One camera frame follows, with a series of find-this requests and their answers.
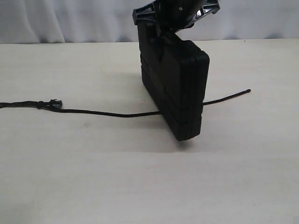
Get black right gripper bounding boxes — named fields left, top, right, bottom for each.
left=132, top=0, right=220, bottom=64

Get black plastic carrying case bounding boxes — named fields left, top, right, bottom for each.
left=137, top=24, right=210, bottom=141

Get black braided rope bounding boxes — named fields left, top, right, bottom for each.
left=0, top=89, right=252, bottom=118

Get white backdrop curtain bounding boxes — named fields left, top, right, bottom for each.
left=0, top=0, right=299, bottom=44

